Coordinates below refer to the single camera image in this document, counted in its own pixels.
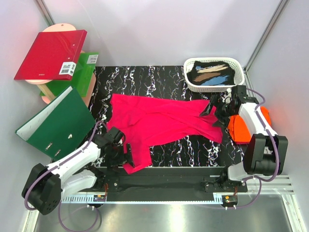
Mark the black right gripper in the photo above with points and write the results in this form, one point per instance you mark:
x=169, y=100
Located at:
x=222, y=122

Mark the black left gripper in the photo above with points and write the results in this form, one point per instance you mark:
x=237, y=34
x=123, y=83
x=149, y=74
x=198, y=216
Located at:
x=123, y=158

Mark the magenta pink t shirt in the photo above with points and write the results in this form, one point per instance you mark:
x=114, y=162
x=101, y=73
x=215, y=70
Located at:
x=148, y=122

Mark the white plastic basket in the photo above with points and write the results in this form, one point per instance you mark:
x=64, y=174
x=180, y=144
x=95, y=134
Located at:
x=239, y=78

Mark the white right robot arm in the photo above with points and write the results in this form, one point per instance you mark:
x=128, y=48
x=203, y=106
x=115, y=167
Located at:
x=265, y=155

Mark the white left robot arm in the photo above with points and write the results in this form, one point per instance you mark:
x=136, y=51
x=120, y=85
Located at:
x=48, y=185

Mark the orange folded t shirt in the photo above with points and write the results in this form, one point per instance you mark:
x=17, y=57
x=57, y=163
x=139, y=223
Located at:
x=243, y=126

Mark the black printed t shirt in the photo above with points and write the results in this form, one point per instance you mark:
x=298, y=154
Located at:
x=215, y=73

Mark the light green folder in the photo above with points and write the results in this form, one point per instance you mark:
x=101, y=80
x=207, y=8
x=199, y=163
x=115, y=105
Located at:
x=81, y=78

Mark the pink wooden stool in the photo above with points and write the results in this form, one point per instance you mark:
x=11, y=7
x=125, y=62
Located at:
x=46, y=95

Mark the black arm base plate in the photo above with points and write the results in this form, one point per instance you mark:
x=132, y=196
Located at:
x=196, y=181

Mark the dark green ring binder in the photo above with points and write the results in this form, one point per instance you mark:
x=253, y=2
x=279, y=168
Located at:
x=60, y=127

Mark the aluminium frame rail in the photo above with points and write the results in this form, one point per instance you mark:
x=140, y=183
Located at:
x=280, y=186

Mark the red ring binder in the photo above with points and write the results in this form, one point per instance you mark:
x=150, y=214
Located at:
x=52, y=56

